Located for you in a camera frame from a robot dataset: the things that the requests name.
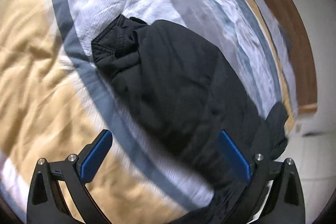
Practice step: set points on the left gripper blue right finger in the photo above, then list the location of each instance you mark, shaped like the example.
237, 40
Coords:
234, 156

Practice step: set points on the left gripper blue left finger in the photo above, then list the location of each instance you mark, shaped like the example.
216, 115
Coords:
93, 154

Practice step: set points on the black long puffer coat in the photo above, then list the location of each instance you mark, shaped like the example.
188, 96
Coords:
181, 89

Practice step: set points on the striped bed duvet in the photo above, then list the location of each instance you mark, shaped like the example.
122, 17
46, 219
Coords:
54, 102

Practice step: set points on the wooden headboard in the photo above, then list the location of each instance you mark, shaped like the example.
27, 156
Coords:
300, 54

